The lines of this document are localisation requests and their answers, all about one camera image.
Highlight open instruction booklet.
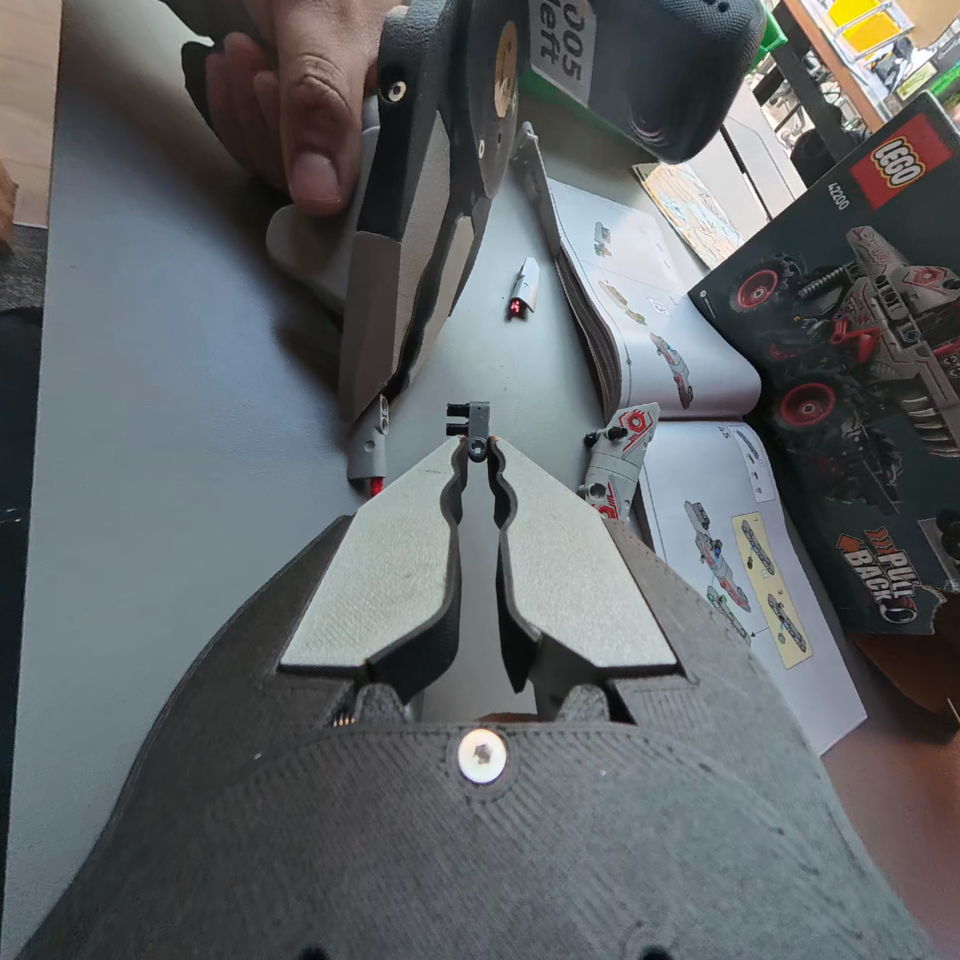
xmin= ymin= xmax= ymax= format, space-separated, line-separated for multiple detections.
xmin=525 ymin=123 xmax=870 ymax=755

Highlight sticker sheet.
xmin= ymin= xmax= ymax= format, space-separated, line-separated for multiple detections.
xmin=631 ymin=161 xmax=745 ymax=271

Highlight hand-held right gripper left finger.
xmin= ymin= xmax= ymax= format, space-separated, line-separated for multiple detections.
xmin=279 ymin=436 xmax=470 ymax=705

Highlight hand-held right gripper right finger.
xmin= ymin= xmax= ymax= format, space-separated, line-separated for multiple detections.
xmin=483 ymin=436 xmax=682 ymax=717

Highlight black lego box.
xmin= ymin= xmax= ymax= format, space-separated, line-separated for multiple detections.
xmin=688 ymin=90 xmax=960 ymax=639

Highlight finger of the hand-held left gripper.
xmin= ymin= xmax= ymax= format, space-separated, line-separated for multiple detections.
xmin=388 ymin=141 xmax=477 ymax=396
xmin=336 ymin=227 xmax=423 ymax=423

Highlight grey winged lego assembly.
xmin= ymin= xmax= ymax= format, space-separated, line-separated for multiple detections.
xmin=576 ymin=402 xmax=663 ymax=526

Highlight dark grey lego connector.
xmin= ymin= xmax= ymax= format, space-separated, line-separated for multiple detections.
xmin=444 ymin=401 xmax=500 ymax=462

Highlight yellow storage bins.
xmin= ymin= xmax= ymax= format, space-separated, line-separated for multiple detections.
xmin=823 ymin=0 xmax=915 ymax=48

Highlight small grey lego piece, red end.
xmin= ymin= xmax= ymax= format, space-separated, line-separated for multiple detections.
xmin=504 ymin=256 xmax=543 ymax=322

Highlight person's left hand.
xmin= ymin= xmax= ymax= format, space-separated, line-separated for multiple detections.
xmin=206 ymin=0 xmax=381 ymax=219

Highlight long grey lego piece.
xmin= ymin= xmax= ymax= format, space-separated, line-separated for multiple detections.
xmin=346 ymin=396 xmax=393 ymax=498

